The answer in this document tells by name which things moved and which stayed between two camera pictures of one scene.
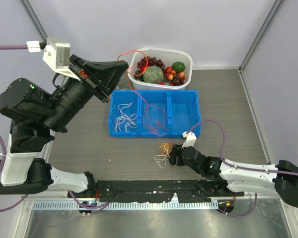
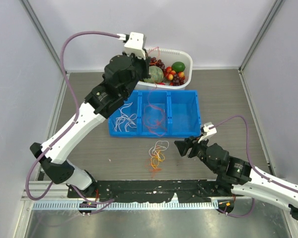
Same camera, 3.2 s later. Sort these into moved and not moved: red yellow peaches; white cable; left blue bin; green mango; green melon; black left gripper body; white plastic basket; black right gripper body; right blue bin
Moved: black left gripper body; black right gripper body
Not moved: white plastic basket; left blue bin; green mango; green melon; red yellow peaches; right blue bin; white cable
